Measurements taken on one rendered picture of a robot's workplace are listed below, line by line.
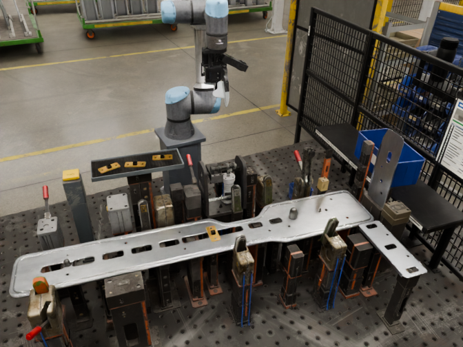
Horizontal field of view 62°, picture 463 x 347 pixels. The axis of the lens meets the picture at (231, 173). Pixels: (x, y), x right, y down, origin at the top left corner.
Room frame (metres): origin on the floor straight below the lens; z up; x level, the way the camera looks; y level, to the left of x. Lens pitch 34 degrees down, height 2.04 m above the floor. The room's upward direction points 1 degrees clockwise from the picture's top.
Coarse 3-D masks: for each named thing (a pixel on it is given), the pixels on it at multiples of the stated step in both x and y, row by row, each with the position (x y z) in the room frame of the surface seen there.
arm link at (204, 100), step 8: (192, 0) 1.81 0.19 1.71; (192, 24) 1.81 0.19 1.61; (200, 24) 1.79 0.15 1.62; (200, 32) 1.80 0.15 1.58; (200, 40) 1.79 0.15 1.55; (200, 48) 1.78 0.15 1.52; (200, 56) 1.78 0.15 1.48; (200, 72) 1.76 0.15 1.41; (200, 80) 1.76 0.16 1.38; (200, 88) 1.73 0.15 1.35; (208, 88) 1.73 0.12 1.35; (200, 96) 1.72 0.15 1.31; (208, 96) 1.72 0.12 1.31; (200, 104) 1.71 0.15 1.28; (208, 104) 1.72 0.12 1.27; (216, 104) 1.72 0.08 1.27; (200, 112) 1.72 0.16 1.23; (208, 112) 1.73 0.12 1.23; (216, 112) 1.75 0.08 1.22
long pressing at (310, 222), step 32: (192, 224) 1.17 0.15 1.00; (224, 224) 1.17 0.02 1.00; (288, 224) 1.18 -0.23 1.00; (320, 224) 1.19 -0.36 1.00; (352, 224) 1.19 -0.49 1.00; (32, 256) 0.97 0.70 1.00; (64, 256) 0.98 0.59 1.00; (96, 256) 0.98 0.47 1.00; (128, 256) 0.99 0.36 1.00; (160, 256) 0.99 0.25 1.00; (192, 256) 1.00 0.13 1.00; (32, 288) 0.83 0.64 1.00
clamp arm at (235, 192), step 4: (232, 188) 1.29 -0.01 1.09; (236, 188) 1.29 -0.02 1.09; (232, 192) 1.28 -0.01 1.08; (236, 192) 1.28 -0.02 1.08; (240, 192) 1.29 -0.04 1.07; (232, 196) 1.28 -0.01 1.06; (236, 196) 1.28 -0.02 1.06; (240, 196) 1.29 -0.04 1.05; (232, 200) 1.28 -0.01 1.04; (236, 200) 1.29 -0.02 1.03; (240, 200) 1.28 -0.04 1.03; (232, 204) 1.28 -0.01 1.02; (236, 204) 1.28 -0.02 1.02; (240, 204) 1.28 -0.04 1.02; (232, 208) 1.28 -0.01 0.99; (236, 208) 1.27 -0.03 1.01; (240, 208) 1.28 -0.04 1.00
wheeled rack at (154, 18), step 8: (80, 0) 7.31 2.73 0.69; (80, 16) 7.83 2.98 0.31; (120, 16) 7.91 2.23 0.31; (128, 16) 7.97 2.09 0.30; (136, 16) 8.04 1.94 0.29; (144, 16) 8.10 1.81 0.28; (152, 16) 7.96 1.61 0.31; (160, 16) 8.00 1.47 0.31; (88, 24) 7.35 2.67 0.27; (96, 24) 7.38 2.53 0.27; (104, 24) 7.43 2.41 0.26; (112, 24) 7.49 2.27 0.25; (120, 24) 7.55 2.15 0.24; (128, 24) 7.61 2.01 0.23; (136, 24) 7.68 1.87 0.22; (144, 24) 7.75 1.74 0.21; (176, 24) 8.13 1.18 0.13; (88, 32) 7.39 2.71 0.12
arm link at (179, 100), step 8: (176, 88) 1.77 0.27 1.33; (184, 88) 1.76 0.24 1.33; (168, 96) 1.70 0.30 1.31; (176, 96) 1.69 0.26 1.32; (184, 96) 1.70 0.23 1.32; (192, 96) 1.72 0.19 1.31; (168, 104) 1.70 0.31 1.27; (176, 104) 1.69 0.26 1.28; (184, 104) 1.70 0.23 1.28; (192, 104) 1.70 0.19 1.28; (168, 112) 1.70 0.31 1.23; (176, 112) 1.69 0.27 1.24; (184, 112) 1.70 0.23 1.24; (192, 112) 1.71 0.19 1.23
